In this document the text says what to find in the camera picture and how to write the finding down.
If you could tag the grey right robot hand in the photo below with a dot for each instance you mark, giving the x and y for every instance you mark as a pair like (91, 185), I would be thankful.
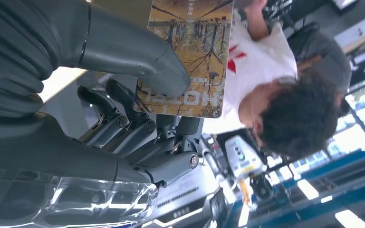
(75, 157)

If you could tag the person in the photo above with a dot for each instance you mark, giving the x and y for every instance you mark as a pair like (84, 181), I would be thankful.
(324, 53)
(264, 72)

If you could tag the white control device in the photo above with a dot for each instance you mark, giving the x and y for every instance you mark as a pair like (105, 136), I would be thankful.
(242, 157)

